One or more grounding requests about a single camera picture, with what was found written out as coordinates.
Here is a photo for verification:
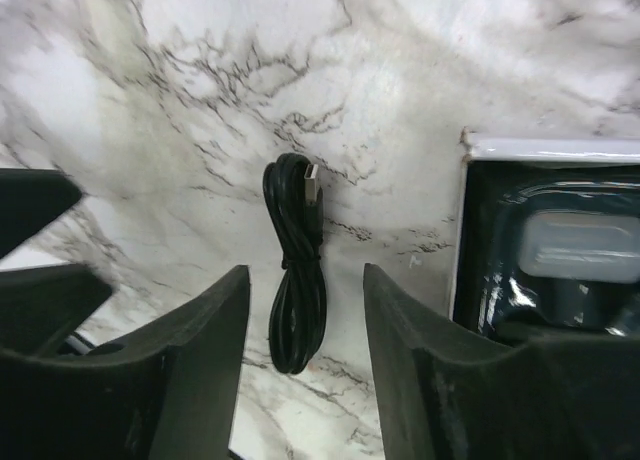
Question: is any black power cord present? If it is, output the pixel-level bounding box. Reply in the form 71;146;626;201
261;152;330;377

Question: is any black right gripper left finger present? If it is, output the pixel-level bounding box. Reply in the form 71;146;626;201
1;264;250;459

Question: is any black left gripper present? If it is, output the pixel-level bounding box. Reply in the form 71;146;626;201
1;168;113;357

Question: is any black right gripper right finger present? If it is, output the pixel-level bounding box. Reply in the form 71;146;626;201
363;264;639;459

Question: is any white hair clipper kit box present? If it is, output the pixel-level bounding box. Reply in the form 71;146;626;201
448;130;639;345

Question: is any small oil bottle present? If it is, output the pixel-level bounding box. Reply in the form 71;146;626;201
518;212;639;284

